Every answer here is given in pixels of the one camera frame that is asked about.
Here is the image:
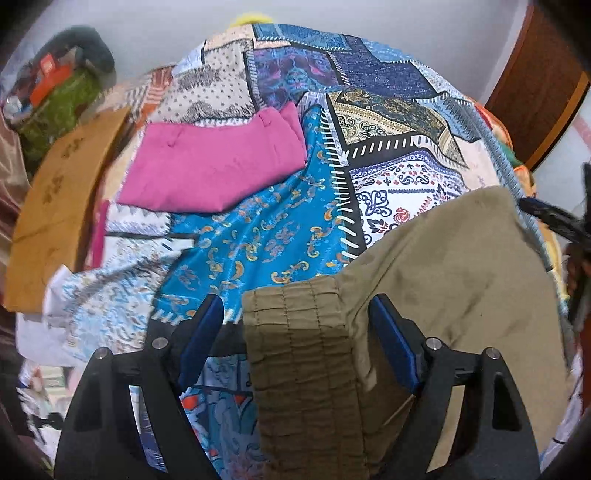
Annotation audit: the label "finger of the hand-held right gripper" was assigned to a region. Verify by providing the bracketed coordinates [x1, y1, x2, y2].
[519, 198, 591, 243]

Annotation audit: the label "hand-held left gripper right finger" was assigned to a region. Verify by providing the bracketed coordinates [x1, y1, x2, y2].
[368, 294, 542, 480]

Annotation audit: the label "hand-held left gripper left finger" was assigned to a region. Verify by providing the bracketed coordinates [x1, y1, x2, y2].
[54, 294, 225, 480]

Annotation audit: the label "olive green pants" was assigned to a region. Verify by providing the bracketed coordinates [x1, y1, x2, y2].
[242, 185, 571, 480]

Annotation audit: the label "wooden door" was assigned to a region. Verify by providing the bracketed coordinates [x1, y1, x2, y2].
[484, 4, 591, 172]

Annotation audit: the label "white printed cloth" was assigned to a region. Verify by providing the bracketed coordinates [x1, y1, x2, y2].
[16, 268, 112, 444]

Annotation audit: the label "folded magenta cloth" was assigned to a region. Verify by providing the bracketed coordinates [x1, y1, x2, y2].
[117, 102, 309, 214]

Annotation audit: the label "patchwork printed bedsheet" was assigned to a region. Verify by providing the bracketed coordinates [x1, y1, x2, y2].
[60, 23, 578, 480]

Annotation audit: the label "green patterned bag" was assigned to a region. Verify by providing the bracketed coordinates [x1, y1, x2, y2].
[18, 69, 105, 160]

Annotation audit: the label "orange box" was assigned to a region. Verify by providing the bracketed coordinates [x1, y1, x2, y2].
[28, 54, 77, 106]

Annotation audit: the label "dark grey cloth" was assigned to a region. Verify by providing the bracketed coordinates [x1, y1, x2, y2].
[28, 27, 116, 75]

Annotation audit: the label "yellow object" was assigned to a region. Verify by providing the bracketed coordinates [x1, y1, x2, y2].
[228, 13, 275, 28]

